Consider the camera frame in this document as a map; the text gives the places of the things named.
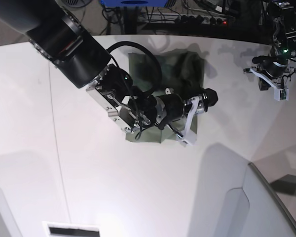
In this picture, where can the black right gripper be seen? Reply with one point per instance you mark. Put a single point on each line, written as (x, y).
(168, 108)

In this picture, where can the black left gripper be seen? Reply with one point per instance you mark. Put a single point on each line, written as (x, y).
(271, 66)

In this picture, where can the green t-shirt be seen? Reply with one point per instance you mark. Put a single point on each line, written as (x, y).
(181, 70)

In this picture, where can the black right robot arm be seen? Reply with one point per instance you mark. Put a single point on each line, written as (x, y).
(60, 38)

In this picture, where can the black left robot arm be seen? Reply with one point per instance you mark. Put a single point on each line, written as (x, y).
(281, 20)

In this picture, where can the white power strip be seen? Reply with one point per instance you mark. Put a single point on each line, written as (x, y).
(201, 19)

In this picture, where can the blue bin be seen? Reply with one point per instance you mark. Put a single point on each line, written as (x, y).
(134, 3)

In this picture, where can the white vent panel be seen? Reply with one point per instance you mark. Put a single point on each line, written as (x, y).
(54, 229)

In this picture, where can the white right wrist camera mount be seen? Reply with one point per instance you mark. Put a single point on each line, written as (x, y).
(193, 107)

